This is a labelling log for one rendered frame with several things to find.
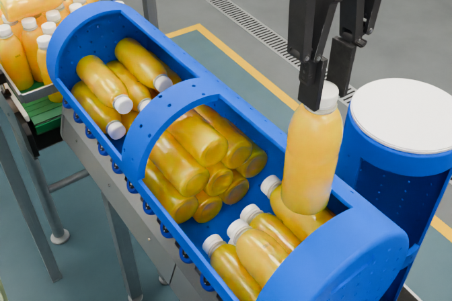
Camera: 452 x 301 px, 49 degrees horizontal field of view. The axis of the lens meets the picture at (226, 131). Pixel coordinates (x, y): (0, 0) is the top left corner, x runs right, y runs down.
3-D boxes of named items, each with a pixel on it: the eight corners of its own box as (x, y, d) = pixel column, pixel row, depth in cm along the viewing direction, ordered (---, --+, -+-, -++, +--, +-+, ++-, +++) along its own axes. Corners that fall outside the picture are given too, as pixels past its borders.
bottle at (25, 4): (3, 1, 133) (66, -17, 142) (-5, -5, 138) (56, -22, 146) (11, 25, 137) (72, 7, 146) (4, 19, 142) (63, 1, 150)
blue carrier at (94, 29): (278, 396, 81) (273, 324, 60) (67, 117, 134) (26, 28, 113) (397, 291, 91) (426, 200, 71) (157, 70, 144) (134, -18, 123)
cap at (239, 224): (231, 246, 85) (225, 238, 86) (249, 236, 87) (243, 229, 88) (233, 231, 83) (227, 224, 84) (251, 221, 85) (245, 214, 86)
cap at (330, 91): (337, 93, 61) (339, 80, 60) (336, 112, 58) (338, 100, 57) (305, 89, 62) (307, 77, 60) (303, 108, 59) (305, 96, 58)
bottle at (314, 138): (329, 184, 74) (350, 86, 62) (327, 220, 69) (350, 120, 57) (282, 177, 75) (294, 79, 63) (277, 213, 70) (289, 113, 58)
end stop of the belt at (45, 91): (25, 104, 135) (22, 95, 133) (24, 102, 136) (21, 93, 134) (153, 56, 153) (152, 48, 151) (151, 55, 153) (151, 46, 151)
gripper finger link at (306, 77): (321, 44, 52) (300, 53, 51) (314, 83, 56) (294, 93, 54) (311, 38, 53) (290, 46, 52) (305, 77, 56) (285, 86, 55)
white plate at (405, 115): (329, 91, 125) (329, 95, 126) (395, 164, 106) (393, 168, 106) (420, 68, 132) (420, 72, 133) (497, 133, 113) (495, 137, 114)
